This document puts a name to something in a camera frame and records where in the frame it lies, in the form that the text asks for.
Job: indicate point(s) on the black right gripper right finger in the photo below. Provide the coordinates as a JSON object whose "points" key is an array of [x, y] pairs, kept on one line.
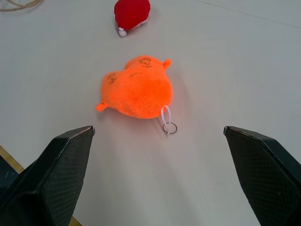
{"points": [[263, 174]]}

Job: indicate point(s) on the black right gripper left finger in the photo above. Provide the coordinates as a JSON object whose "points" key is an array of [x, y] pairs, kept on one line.
{"points": [[47, 179]]}

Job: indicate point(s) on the orange plush toy keychain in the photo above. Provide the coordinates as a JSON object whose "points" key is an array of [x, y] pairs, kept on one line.
{"points": [[137, 90]]}

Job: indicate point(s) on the red santa hat plush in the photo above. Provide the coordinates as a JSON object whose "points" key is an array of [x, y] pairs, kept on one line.
{"points": [[131, 14]]}

